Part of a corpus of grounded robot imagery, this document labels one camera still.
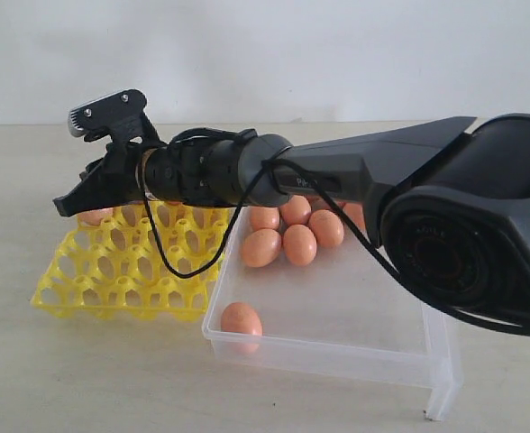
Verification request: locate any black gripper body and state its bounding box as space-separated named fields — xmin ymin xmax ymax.
xmin=79 ymin=116 xmax=160 ymax=210

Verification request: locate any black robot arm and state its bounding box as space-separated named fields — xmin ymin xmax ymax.
xmin=54 ymin=114 xmax=530 ymax=336

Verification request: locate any yellow plastic egg tray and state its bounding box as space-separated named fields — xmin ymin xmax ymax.
xmin=31 ymin=202 xmax=232 ymax=322

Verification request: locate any clear plastic container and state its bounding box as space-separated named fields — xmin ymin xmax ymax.
xmin=202 ymin=211 xmax=463 ymax=420

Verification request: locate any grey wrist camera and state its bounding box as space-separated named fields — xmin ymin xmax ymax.
xmin=68 ymin=88 xmax=147 ymax=143

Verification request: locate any black cable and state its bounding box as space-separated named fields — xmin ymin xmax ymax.
xmin=141 ymin=127 xmax=530 ymax=337

